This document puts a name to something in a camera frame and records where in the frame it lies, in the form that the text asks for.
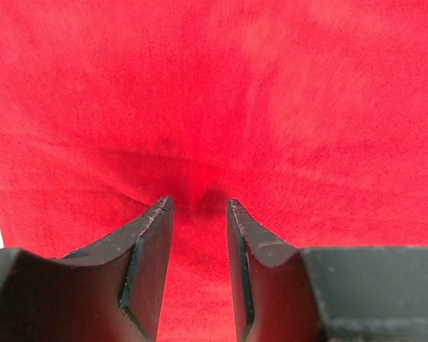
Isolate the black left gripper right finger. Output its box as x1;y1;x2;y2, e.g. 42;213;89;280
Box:
226;199;428;341

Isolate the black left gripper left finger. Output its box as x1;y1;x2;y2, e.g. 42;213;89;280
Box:
0;197;174;341

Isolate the dark red t shirt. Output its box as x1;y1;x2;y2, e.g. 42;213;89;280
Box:
0;1;428;341

